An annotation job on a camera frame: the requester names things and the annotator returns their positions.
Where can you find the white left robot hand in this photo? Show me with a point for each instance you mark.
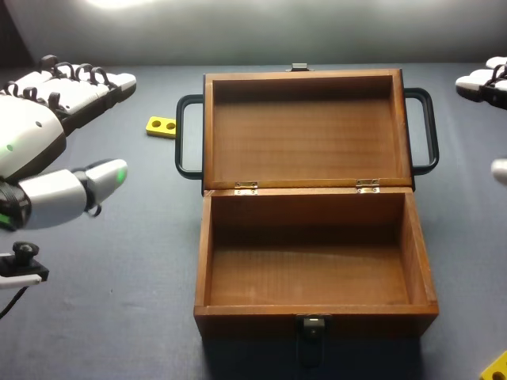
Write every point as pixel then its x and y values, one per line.
pixel 27 130

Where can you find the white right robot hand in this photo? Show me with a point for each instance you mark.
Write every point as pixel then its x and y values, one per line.
pixel 471 83

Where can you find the wooden box half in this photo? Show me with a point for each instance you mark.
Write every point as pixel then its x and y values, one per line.
pixel 305 134

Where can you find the wooden box base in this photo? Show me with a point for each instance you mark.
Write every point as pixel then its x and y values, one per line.
pixel 309 273

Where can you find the yellow two-hole block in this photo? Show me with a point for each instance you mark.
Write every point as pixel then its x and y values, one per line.
pixel 502 362
pixel 163 132

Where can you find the grey table cloth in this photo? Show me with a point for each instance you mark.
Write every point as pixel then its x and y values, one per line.
pixel 119 277

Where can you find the black bracket with knob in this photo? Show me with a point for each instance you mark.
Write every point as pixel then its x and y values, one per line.
pixel 27 271

